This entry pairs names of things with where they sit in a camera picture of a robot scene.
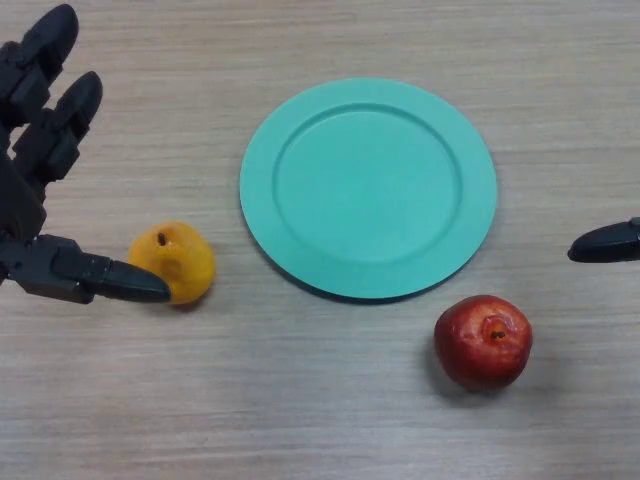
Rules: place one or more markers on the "red apple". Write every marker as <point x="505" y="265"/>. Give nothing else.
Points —
<point x="482" y="341"/>

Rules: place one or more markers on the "yellow pear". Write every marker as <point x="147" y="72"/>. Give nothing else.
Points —
<point x="177" y="255"/>

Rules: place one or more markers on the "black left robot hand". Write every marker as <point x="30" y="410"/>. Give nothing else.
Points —
<point x="30" y="150"/>

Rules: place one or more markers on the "green round plate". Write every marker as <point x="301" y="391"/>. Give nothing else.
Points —
<point x="367" y="190"/>

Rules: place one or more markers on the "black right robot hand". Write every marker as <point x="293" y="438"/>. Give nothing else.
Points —
<point x="607" y="242"/>

